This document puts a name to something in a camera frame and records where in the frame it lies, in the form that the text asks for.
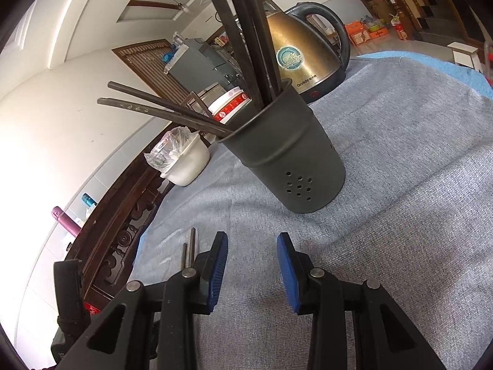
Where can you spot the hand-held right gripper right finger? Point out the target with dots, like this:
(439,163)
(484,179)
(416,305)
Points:
(289,273)

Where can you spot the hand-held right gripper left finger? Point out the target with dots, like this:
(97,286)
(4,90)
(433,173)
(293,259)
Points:
(213,273)

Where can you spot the single dark wooden chopstick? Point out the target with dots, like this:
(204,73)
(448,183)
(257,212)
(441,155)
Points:
(185,256)
(192,246)

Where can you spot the grey perforated utensil holder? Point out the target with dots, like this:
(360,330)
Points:
(292,154)

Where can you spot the bundle of dark chopsticks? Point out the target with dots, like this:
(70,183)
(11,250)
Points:
(246,57)

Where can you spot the purple thermos bottle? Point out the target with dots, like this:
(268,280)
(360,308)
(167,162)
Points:
(65,221)

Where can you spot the dark carved wooden bench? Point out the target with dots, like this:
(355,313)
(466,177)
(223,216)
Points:
(115,231)

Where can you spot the teal bottle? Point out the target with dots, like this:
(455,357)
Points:
(88,199)

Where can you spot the white basin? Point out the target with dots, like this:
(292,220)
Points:
(188,164)

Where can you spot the grey tablecloth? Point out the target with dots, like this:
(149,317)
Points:
(385,200)

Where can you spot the clear plastic bag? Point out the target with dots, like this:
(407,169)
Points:
(167,150)

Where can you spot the stack of red white bowls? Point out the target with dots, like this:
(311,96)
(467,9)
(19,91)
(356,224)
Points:
(229,106)

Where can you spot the wooden dining chair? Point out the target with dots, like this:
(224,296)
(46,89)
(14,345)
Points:
(194,104)

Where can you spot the grey refrigerator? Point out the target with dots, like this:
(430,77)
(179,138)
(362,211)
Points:
(200,65)

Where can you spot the wooden door with bamboo curtain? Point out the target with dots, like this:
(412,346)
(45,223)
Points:
(154,73)

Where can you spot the bronze electric kettle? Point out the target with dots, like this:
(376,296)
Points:
(308,57)

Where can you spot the orange cardboard boxes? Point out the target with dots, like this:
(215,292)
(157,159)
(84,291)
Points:
(364,32)

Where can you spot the blue table cover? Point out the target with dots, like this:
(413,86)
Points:
(443,67)

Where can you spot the small white stool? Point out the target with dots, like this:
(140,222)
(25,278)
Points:
(466,56)

